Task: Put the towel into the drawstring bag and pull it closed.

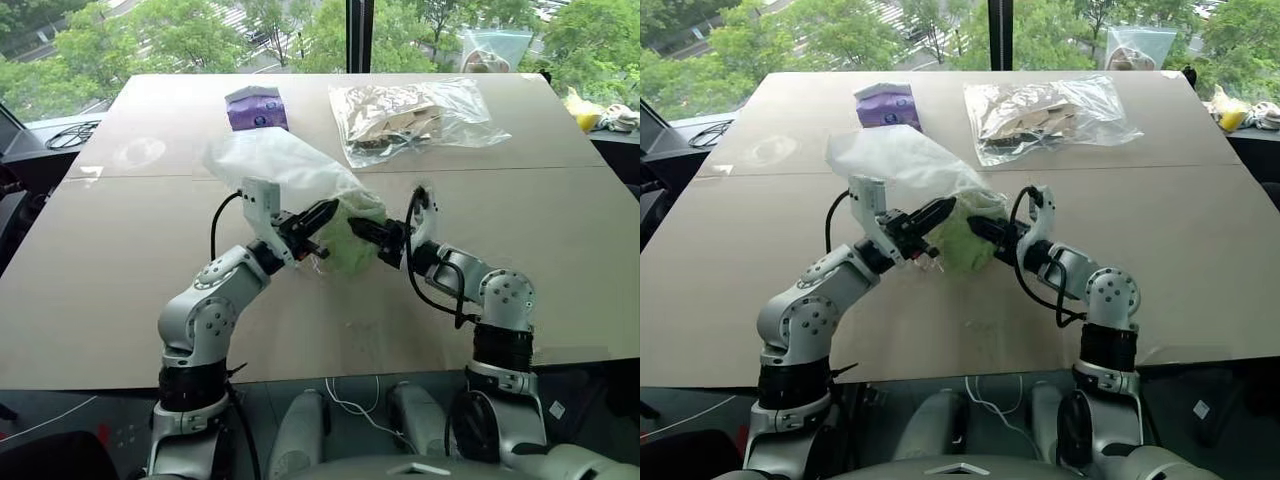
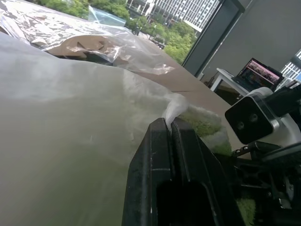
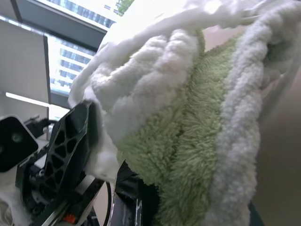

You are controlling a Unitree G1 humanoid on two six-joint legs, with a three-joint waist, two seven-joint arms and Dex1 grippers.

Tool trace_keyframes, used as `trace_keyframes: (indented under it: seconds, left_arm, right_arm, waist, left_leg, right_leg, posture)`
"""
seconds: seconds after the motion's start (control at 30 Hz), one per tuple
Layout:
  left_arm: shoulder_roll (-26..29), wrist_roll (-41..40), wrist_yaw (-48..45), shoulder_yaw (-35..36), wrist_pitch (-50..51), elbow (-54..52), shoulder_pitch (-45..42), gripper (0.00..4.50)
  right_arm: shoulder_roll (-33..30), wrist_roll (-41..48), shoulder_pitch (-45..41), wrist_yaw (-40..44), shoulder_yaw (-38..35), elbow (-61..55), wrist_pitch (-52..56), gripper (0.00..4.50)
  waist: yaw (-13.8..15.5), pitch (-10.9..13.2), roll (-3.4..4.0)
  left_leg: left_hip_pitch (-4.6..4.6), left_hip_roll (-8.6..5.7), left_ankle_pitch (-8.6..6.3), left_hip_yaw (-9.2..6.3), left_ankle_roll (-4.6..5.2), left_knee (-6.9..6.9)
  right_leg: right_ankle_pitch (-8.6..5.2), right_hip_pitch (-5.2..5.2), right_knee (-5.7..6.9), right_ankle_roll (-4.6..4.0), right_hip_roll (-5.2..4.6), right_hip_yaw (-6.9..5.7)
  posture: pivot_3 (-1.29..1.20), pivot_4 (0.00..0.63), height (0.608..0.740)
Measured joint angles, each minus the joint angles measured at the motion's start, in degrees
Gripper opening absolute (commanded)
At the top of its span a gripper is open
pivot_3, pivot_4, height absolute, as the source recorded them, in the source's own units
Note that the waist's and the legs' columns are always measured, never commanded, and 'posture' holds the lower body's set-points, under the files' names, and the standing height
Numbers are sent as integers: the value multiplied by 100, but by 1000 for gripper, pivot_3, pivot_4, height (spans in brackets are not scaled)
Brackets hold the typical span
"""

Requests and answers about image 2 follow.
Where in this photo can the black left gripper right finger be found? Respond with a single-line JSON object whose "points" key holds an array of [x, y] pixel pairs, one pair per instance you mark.
{"points": [[195, 160]]}

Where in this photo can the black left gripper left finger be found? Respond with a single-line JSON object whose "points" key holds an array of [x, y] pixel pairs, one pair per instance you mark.
{"points": [[145, 160]]}

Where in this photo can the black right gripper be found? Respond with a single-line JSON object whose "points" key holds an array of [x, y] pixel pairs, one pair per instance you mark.
{"points": [[263, 174]]}

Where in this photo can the green fluffy towel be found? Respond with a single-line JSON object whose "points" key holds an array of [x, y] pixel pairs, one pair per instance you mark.
{"points": [[207, 123]]}

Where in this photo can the clear crumpled plastic bag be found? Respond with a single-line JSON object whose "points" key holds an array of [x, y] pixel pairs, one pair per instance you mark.
{"points": [[77, 30]]}

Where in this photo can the white side table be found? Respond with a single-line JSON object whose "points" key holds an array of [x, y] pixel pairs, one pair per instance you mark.
{"points": [[223, 76]]}

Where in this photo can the open black laptop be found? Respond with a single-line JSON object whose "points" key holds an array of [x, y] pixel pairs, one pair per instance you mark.
{"points": [[261, 73]]}

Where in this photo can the dark grey window pillar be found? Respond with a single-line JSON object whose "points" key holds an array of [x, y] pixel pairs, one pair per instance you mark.
{"points": [[211, 35]]}

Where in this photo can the brown cardboard cutout pieces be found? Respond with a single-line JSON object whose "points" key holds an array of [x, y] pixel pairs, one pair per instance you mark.
{"points": [[82, 44]]}

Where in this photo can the blue tinted plastic sheet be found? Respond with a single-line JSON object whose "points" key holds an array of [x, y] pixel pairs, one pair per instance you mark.
{"points": [[105, 16]]}

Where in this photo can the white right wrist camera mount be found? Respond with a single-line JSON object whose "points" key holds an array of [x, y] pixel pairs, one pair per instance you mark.
{"points": [[270, 110]]}

